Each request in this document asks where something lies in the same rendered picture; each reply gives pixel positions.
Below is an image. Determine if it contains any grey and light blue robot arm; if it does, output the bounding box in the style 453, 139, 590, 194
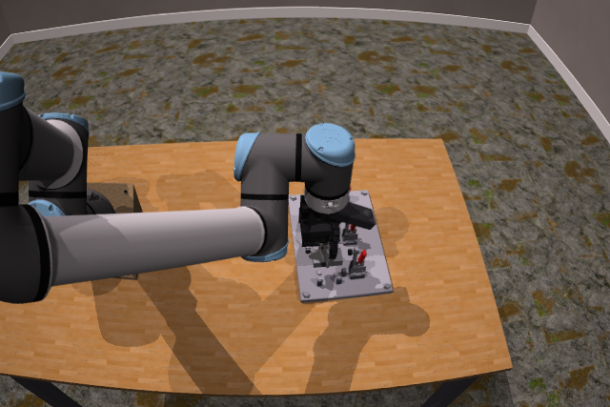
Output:
0, 71, 376, 304

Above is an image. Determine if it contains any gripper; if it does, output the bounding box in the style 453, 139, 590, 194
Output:
298, 194, 341, 268

